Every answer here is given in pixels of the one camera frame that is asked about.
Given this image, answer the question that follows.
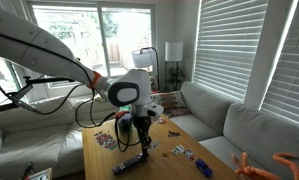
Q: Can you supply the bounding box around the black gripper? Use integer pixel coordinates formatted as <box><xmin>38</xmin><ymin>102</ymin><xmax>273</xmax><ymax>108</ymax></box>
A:
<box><xmin>132</xmin><ymin>113</ymin><xmax>153</xmax><ymax>159</ymax></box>

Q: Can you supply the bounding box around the black tv remote control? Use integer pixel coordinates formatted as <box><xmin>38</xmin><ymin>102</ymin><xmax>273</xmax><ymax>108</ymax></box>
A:
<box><xmin>111</xmin><ymin>153</ymin><xmax>147</xmax><ymax>175</ymax></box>

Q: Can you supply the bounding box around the small pale sticker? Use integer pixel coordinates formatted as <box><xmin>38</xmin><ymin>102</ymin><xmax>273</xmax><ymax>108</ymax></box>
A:
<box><xmin>148</xmin><ymin>140</ymin><xmax>160</xmax><ymax>150</ymax></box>

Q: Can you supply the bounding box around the small red white sticker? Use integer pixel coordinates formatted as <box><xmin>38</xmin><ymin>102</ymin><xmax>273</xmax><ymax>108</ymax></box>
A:
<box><xmin>156</xmin><ymin>116</ymin><xmax>168</xmax><ymax>125</ymax></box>

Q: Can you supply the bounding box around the dark flat sticker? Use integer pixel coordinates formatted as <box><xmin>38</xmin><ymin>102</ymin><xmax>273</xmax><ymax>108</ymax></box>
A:
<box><xmin>167</xmin><ymin>130</ymin><xmax>182</xmax><ymax>139</ymax></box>

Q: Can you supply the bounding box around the white green sticker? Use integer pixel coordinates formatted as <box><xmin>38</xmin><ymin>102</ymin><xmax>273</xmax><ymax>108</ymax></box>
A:
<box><xmin>170</xmin><ymin>144</ymin><xmax>186</xmax><ymax>157</ymax></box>

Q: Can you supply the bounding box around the red character sticker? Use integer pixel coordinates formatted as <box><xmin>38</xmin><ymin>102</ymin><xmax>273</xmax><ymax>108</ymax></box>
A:
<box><xmin>183</xmin><ymin>148</ymin><xmax>197</xmax><ymax>161</ymax></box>

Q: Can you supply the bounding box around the patterned throw blanket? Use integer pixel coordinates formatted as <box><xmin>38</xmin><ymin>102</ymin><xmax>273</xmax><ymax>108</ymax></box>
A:
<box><xmin>150</xmin><ymin>91</ymin><xmax>192</xmax><ymax>119</ymax></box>

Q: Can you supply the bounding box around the blue toy car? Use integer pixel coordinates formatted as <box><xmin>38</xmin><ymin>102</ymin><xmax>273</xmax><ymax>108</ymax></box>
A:
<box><xmin>194</xmin><ymin>158</ymin><xmax>214</xmax><ymax>179</ymax></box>

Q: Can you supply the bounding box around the potted house plant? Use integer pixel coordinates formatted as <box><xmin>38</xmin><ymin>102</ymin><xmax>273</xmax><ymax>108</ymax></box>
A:
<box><xmin>166</xmin><ymin>64</ymin><xmax>186</xmax><ymax>92</ymax></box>

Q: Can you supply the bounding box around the arched floor lamp white shade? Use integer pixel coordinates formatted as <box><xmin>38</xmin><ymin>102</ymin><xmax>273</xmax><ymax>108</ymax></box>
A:
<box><xmin>131</xmin><ymin>46</ymin><xmax>160</xmax><ymax>92</ymax></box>

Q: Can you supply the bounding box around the white table lamp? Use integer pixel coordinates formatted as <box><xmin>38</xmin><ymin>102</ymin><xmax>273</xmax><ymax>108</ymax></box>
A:
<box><xmin>164</xmin><ymin>41</ymin><xmax>185</xmax><ymax>92</ymax></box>

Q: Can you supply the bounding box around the grey sofa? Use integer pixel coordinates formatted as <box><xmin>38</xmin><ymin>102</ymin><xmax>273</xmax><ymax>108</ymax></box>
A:
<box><xmin>169</xmin><ymin>80</ymin><xmax>299</xmax><ymax>180</ymax></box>

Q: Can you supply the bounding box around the white sofa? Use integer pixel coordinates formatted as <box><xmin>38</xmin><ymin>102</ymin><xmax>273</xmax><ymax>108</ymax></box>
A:
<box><xmin>0</xmin><ymin>94</ymin><xmax>123</xmax><ymax>180</ymax></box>

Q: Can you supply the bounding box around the orange plush toy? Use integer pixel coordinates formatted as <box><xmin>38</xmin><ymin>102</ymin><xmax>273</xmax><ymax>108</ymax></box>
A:
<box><xmin>231</xmin><ymin>151</ymin><xmax>299</xmax><ymax>180</ymax></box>

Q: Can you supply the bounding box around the wide white window blind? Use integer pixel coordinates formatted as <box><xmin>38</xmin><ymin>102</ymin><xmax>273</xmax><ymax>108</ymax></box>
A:
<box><xmin>192</xmin><ymin>0</ymin><xmax>269</xmax><ymax>102</ymax></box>

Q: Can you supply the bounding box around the narrow white window blind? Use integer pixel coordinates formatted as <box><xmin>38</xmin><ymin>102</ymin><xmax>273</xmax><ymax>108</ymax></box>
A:
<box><xmin>260</xmin><ymin>0</ymin><xmax>299</xmax><ymax>127</ymax></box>

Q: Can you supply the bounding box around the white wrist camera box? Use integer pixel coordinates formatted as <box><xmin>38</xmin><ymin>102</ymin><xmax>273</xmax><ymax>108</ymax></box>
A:
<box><xmin>144</xmin><ymin>103</ymin><xmax>165</xmax><ymax>118</ymax></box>

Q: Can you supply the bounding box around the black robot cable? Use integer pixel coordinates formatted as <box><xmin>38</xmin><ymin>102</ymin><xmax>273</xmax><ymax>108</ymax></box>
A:
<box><xmin>74</xmin><ymin>83</ymin><xmax>143</xmax><ymax>154</ymax></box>

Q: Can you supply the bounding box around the small box with cable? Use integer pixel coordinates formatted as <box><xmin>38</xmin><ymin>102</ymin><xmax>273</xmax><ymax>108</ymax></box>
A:
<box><xmin>20</xmin><ymin>161</ymin><xmax>53</xmax><ymax>180</ymax></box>

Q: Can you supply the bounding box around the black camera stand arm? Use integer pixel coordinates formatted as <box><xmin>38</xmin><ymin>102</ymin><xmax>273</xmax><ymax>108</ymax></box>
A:
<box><xmin>0</xmin><ymin>75</ymin><xmax>76</xmax><ymax>116</ymax></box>

